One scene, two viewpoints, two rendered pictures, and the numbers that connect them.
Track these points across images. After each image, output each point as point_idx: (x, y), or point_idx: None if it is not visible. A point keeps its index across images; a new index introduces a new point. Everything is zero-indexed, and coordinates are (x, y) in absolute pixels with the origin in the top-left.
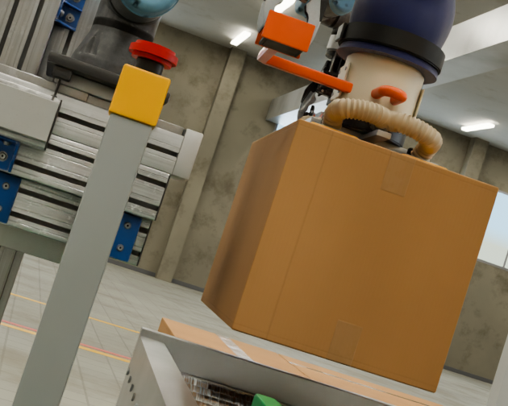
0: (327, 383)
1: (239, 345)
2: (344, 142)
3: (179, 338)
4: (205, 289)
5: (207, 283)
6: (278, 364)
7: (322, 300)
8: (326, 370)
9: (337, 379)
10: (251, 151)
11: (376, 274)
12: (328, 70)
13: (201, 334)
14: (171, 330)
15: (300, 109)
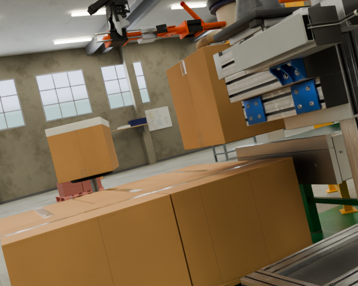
0: (117, 196)
1: (51, 221)
2: None
3: (315, 135)
4: (228, 135)
5: (228, 130)
6: (98, 204)
7: None
8: (22, 221)
9: (66, 208)
10: (212, 51)
11: None
12: (113, 0)
13: (62, 222)
14: (114, 210)
15: (121, 26)
